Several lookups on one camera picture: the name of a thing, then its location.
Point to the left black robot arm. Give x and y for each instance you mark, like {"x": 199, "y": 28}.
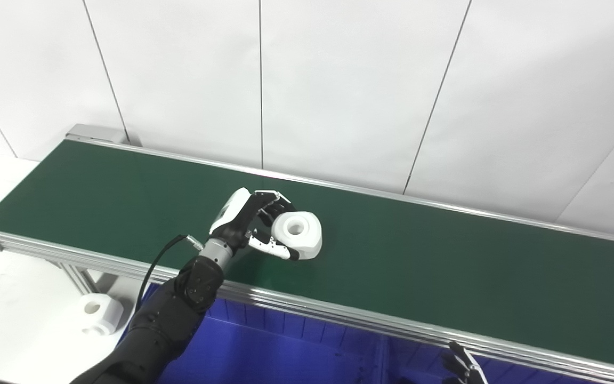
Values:
{"x": 168, "y": 320}

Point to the green conveyor belt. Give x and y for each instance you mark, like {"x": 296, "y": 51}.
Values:
{"x": 419, "y": 266}

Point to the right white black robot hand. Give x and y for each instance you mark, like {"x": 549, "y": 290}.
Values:
{"x": 464, "y": 370}

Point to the white plastic hexagonal part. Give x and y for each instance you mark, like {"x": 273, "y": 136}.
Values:
{"x": 299, "y": 232}
{"x": 99, "y": 314}

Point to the blue plastic bin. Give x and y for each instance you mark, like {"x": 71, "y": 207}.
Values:
{"x": 419, "y": 368}
{"x": 264, "y": 357}

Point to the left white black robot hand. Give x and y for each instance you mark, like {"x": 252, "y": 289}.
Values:
{"x": 235, "y": 218}

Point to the aluminium conveyor support leg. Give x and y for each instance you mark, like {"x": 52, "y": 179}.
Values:
{"x": 80, "y": 277}

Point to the grey conveyor end housing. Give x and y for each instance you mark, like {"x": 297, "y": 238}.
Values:
{"x": 96, "y": 133}

